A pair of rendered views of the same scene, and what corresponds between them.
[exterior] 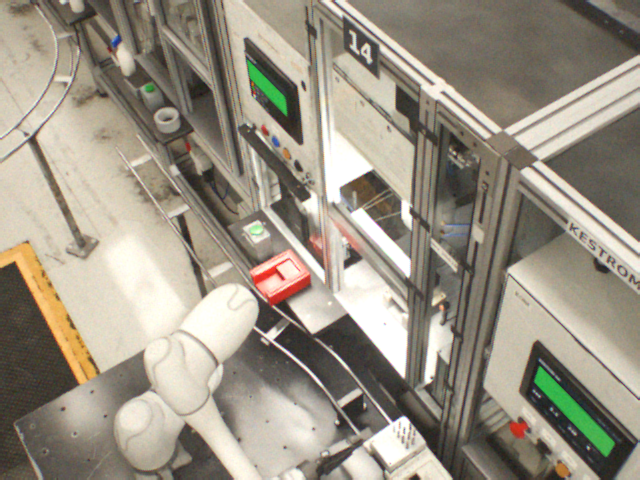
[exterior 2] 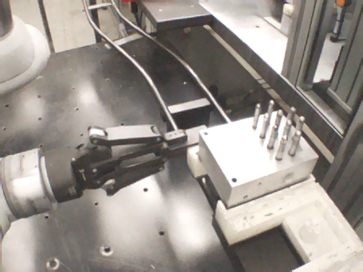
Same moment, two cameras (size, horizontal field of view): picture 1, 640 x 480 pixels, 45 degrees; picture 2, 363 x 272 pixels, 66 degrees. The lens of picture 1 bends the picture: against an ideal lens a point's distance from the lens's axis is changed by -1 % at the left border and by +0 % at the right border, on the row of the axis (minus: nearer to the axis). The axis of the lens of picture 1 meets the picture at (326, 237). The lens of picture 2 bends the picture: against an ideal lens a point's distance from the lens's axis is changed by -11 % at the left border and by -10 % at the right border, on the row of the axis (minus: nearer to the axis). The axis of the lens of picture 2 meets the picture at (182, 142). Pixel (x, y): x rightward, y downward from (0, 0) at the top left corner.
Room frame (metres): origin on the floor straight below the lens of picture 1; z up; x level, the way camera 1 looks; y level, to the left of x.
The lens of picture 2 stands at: (0.61, -0.10, 1.21)
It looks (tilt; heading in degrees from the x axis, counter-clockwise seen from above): 46 degrees down; 10
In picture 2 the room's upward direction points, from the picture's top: straight up
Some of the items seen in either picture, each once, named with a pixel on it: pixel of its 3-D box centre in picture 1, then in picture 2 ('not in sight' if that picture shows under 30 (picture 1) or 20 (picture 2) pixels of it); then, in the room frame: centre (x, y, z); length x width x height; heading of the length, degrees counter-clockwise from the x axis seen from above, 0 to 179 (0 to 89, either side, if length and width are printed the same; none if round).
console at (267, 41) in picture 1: (307, 76); not in sight; (1.67, 0.01, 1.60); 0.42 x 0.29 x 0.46; 30
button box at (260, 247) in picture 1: (260, 240); not in sight; (1.61, 0.22, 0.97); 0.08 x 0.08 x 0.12; 30
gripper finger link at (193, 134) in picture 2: (361, 437); (186, 138); (0.93, -0.05, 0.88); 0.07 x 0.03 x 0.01; 120
